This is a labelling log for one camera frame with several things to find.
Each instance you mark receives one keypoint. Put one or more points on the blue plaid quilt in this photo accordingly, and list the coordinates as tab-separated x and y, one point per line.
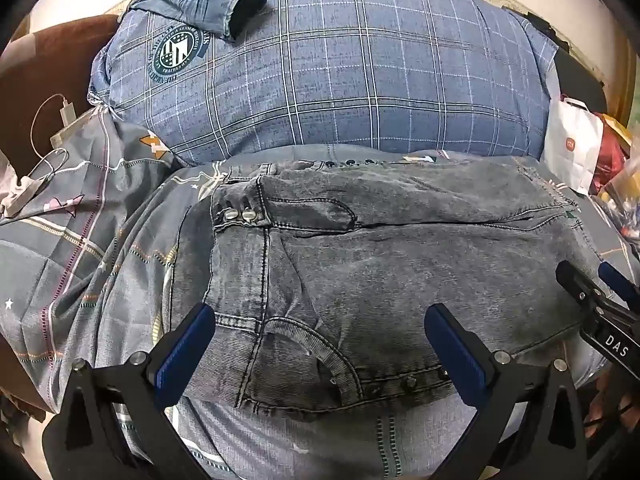
340	75

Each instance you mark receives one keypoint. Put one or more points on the grey denim pants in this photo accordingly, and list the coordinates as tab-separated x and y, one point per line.
380	270

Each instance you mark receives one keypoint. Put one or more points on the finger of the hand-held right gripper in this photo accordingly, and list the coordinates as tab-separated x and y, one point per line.
617	280
575	282

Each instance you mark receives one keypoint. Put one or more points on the grey patterned bed sheet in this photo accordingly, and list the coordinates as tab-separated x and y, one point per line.
85	240

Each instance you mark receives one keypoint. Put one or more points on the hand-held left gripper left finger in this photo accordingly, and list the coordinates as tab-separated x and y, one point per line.
187	345

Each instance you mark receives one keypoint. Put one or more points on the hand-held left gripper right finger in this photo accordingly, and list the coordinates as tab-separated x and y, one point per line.
457	347

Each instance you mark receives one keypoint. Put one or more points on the red bag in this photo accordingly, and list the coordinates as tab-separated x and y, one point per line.
611	155

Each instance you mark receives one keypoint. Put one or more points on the clear plastic bag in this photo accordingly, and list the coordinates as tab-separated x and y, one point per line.
625	195

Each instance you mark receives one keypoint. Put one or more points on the white charger block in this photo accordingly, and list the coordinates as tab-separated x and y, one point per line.
67	112

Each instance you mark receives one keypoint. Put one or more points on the brown headboard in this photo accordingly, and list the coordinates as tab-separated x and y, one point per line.
55	55

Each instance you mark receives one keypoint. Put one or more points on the white paper bag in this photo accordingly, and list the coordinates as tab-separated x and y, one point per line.
572	142

